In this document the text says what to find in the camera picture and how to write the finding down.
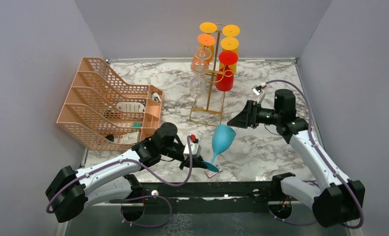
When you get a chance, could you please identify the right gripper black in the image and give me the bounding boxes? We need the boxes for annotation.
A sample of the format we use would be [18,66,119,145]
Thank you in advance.
[228,99,282,128]

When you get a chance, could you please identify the blue wine glass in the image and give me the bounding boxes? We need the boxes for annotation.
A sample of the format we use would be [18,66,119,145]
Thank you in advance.
[202,124,236,173]

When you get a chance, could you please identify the red wine glass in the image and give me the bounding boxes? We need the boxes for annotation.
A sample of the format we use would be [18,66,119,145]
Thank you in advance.
[215,51,238,92]

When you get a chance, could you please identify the yellow wine glass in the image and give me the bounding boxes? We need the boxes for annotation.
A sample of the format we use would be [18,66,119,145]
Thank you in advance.
[222,25,240,37]
[199,22,218,34]
[219,37,239,74]

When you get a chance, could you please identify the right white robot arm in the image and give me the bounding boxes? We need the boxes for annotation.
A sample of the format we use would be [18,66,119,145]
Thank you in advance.
[227,89,365,228]

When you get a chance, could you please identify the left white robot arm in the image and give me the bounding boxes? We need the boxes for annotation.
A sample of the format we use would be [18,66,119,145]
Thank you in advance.
[45,122,207,223]

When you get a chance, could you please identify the clear wine glass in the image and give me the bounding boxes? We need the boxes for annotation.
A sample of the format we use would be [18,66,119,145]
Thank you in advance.
[189,60,209,99]

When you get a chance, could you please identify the orange wine glass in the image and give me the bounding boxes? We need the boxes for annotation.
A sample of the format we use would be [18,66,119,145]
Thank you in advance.
[192,33,216,64]

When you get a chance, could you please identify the gold wine glass rack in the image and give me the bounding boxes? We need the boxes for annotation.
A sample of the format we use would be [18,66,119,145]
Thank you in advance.
[189,23,226,126]

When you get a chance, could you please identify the small red white card box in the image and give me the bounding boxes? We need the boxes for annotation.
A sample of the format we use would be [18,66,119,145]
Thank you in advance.
[205,170,222,178]

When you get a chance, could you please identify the peach plastic file organizer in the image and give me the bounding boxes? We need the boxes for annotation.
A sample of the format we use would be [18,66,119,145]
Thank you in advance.
[56,57,164,151]

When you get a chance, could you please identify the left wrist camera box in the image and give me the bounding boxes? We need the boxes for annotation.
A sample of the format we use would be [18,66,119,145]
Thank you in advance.
[183,134,201,159]

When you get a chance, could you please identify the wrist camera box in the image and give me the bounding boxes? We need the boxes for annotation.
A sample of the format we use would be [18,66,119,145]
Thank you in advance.
[183,134,201,159]
[252,83,267,104]

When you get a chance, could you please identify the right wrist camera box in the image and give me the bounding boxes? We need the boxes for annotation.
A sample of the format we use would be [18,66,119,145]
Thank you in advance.
[252,83,267,104]

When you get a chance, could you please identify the black mounting rail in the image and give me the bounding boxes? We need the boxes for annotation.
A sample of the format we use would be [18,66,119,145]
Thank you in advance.
[110,181,296,214]

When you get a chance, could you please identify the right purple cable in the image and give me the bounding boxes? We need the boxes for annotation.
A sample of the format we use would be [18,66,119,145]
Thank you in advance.
[263,79,365,229]

